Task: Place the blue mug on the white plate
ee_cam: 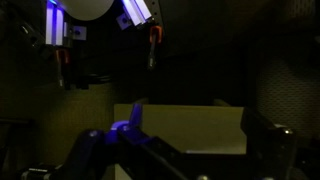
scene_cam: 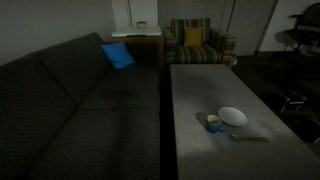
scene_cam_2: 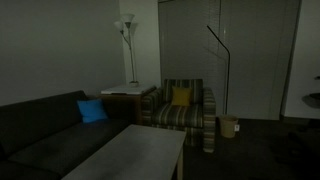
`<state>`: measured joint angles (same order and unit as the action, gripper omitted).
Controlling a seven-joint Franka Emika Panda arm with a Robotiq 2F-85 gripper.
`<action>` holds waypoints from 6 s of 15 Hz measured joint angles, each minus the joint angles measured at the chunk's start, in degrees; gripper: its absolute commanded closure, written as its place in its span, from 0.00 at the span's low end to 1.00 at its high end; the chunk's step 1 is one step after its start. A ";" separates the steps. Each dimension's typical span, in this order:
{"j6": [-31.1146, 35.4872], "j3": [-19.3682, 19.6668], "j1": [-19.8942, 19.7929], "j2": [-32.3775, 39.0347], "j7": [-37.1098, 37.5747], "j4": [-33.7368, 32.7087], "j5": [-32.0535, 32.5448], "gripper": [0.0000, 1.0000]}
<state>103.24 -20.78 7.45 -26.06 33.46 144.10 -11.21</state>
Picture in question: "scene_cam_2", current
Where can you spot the yellow cushion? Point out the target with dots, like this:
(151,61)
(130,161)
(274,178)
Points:
(181,96)

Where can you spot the wooden side table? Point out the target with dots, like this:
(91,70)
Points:
(137,101)

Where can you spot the striped armchair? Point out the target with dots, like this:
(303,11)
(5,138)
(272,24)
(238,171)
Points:
(176,116)

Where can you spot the white multi-head floor lamp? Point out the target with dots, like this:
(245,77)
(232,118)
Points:
(132,56)

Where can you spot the window blinds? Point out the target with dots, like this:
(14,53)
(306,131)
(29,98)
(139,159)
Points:
(186,40)

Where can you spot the blue cushion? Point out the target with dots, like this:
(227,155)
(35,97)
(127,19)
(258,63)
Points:
(91,110)

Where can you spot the thin black floor lamp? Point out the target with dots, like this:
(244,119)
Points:
(228,66)

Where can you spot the beige waste basket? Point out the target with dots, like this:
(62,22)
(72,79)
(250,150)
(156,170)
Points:
(228,126)

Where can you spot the small white tag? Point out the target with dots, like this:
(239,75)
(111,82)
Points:
(236,127)

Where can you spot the grey closet doors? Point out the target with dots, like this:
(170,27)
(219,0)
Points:
(253,60)

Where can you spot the dark grey sofa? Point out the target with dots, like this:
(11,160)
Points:
(40,133)

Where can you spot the black office chair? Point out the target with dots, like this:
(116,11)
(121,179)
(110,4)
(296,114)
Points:
(313,99)

